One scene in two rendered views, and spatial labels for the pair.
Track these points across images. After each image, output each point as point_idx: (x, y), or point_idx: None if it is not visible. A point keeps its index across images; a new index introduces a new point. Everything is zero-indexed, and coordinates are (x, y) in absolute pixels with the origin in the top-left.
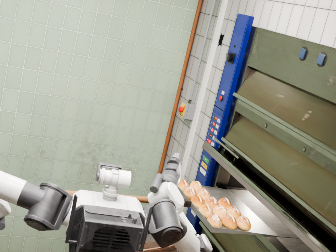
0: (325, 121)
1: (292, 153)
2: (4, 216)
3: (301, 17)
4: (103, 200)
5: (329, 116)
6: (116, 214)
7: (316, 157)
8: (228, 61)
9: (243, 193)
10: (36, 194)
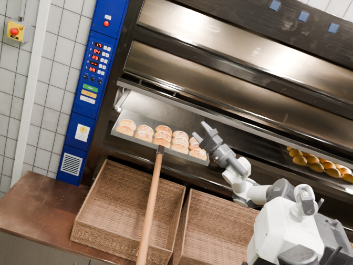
0: (279, 58)
1: (231, 80)
2: None
3: None
4: (303, 224)
5: (281, 53)
6: (327, 228)
7: (269, 84)
8: None
9: (129, 106)
10: None
